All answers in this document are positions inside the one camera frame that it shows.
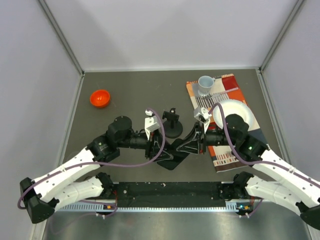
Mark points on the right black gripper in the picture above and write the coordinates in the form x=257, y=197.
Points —
x=191, y=144

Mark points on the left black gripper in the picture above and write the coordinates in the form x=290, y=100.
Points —
x=156, y=140

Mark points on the black smartphone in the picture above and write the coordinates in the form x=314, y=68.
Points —
x=178, y=156

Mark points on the black phone stand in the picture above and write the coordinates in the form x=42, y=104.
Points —
x=173, y=128

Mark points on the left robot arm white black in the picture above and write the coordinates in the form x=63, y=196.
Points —
x=41, y=197

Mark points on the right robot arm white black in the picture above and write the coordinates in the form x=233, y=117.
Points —
x=293, y=189

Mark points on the white plate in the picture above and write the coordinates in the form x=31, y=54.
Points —
x=233, y=106

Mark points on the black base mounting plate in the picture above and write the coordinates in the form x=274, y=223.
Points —
x=171, y=194

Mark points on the light blue cup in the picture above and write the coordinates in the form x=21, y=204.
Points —
x=205, y=84

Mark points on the orange bowl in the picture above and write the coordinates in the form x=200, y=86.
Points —
x=100, y=98

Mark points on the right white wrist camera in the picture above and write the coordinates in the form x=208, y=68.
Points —
x=203, y=115

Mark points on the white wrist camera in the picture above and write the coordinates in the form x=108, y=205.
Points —
x=151, y=123
x=203, y=115

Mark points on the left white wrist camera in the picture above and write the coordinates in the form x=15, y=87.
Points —
x=151, y=123

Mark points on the grey slotted cable duct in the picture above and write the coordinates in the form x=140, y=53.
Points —
x=81, y=207

